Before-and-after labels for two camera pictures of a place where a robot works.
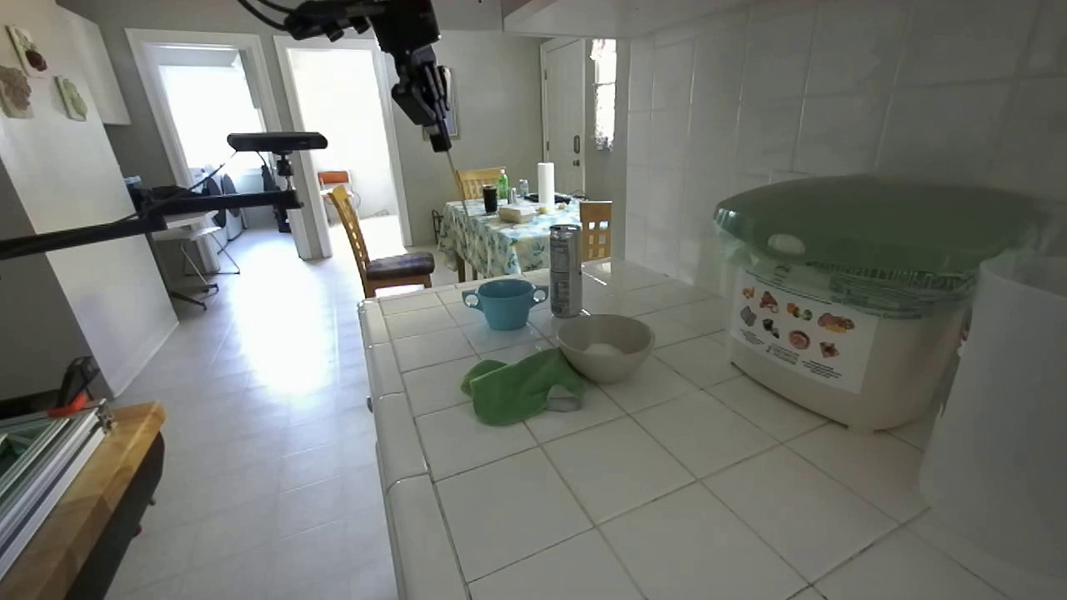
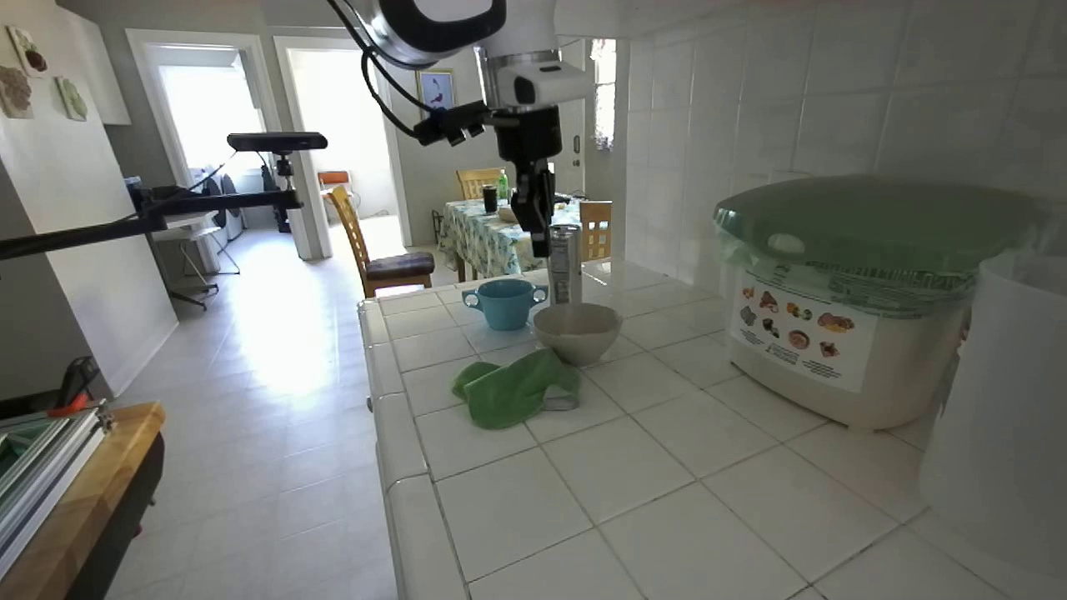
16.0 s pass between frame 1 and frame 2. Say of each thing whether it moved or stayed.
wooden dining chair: stayed
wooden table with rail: stayed
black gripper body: moved
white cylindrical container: stayed
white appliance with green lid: stayed
